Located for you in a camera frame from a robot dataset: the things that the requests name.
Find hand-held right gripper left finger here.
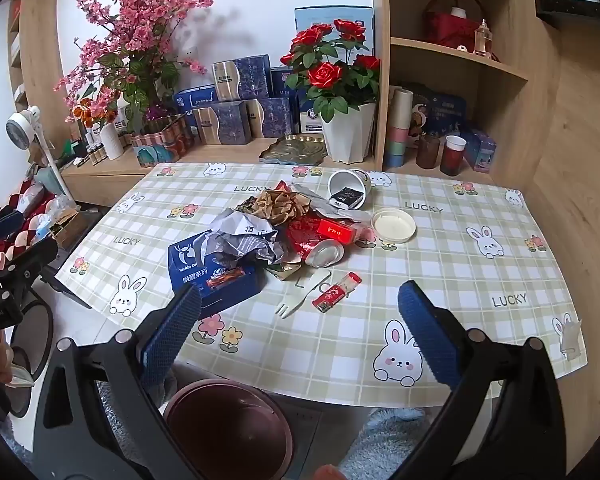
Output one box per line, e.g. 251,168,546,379
32,284,202,480

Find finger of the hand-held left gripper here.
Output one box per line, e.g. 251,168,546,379
9,240,60,286
0,211,27,249

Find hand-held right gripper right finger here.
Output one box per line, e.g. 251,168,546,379
390,280,567,480

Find red small tube packet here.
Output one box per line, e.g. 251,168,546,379
313,271,363,314

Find maroon waste bin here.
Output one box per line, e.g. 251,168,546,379
162,380,295,480

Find cream disposable fork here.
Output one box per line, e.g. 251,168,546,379
275,267,332,320

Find clear plastic film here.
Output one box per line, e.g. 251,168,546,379
325,201,376,227

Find red checked blanket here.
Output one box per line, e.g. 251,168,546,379
0,180,56,271

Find small cardboard box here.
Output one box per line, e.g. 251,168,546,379
50,210,89,249

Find blue paper bag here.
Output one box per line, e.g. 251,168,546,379
167,232,259,311

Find checked bunny tablecloth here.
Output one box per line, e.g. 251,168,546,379
55,161,587,408

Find white fan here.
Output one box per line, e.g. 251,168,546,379
6,105,76,201

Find white plastic lid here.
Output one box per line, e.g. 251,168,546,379
371,208,417,244

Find row of small brown bottles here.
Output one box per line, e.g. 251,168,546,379
82,137,111,166

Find crumpled grey newspaper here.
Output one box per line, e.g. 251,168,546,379
197,210,287,267

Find gold green wrapper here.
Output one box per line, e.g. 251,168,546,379
265,260,302,282

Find red cigarette box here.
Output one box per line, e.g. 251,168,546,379
317,220,357,246

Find white textured vase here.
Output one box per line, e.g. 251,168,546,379
99,122,126,161

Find orange artificial flowers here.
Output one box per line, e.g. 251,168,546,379
72,97,107,129

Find black packet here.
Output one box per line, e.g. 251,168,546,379
330,186,364,209

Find red foil wrapper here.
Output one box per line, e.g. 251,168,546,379
286,212,326,261

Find crumpled brown paper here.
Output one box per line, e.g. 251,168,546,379
256,187,314,226

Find wooden bookshelf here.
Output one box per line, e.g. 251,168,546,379
7,0,74,153

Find striped corrugated planter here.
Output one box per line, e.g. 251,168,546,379
130,114,197,167

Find red cup white rim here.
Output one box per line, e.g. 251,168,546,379
440,135,467,177

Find crumpled clear wrap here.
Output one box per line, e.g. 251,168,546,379
291,182,331,211

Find brown glass cup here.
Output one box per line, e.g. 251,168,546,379
416,135,441,170

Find small blue box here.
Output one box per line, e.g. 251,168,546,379
462,130,498,174

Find stack of pastel cups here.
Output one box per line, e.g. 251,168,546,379
384,85,414,170

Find blue gold gift box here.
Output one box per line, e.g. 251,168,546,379
245,97,294,139
212,55,272,102
194,101,252,145

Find gold leaf tray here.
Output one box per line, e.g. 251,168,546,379
260,135,327,166

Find dark blue picture box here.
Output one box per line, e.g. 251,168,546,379
412,85,469,137

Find flat blue box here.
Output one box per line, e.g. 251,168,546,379
173,85,218,116

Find pink blossom plant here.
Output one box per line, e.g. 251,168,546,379
54,0,215,133

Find wooden shelf unit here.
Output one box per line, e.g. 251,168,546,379
370,0,563,187

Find blue white label box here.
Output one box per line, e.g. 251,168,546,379
298,92,331,136

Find red rose plant white pot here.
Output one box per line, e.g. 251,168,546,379
280,19,382,164

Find perfume bottle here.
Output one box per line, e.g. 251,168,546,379
474,19,494,59

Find red basket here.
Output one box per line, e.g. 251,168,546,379
426,0,486,49

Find black media unit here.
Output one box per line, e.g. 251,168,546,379
532,0,600,31

